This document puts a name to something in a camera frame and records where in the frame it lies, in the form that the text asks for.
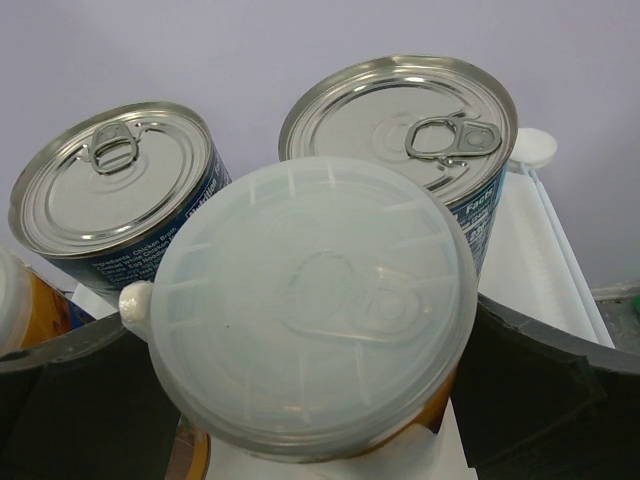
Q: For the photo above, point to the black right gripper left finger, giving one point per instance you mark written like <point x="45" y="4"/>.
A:
<point x="85" y="405"/>

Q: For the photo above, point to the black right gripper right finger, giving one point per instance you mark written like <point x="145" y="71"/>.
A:
<point x="534" y="402"/>

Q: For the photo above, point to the tall blue can white lid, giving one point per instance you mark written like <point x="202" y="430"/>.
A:
<point x="33" y="311"/>

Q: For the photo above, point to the blue soup can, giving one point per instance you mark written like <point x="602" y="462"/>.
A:
<point x="446" y="124"/>
<point x="103" y="200"/>

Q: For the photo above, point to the tall orange can white lid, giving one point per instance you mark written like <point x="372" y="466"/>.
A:
<point x="310" y="318"/>

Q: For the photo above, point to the white plastic cube cabinet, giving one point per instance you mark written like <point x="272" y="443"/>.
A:
<point x="530" y="268"/>

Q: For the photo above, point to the green cloth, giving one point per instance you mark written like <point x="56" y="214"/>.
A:
<point x="636" y="304"/>

